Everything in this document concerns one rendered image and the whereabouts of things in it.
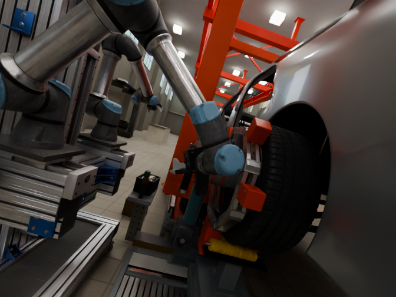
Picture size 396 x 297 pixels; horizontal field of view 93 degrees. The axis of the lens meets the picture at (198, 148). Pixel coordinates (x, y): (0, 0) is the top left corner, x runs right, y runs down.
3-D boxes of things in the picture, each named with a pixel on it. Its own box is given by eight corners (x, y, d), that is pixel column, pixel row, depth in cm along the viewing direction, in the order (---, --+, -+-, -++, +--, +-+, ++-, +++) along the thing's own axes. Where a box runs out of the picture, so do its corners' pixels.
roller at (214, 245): (260, 266, 93) (263, 255, 93) (204, 251, 91) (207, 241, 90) (255, 257, 99) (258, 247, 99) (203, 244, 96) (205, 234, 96)
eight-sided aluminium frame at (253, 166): (231, 254, 78) (274, 130, 74) (217, 251, 78) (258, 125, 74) (212, 203, 132) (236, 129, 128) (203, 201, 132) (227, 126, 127)
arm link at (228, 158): (240, 136, 45) (252, 168, 46) (218, 142, 56) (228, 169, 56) (213, 147, 42) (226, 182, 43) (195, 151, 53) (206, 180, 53)
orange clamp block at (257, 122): (262, 146, 84) (273, 130, 78) (246, 141, 83) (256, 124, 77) (260, 137, 89) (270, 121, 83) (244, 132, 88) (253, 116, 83)
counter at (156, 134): (167, 141, 1078) (170, 128, 1071) (160, 145, 846) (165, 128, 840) (154, 138, 1072) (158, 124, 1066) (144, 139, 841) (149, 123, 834)
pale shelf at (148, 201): (149, 206, 134) (151, 202, 134) (126, 200, 132) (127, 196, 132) (158, 187, 177) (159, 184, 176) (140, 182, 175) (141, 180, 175)
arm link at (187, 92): (130, 29, 67) (201, 146, 68) (114, 7, 56) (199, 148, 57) (157, 10, 66) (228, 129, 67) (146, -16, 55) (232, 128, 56)
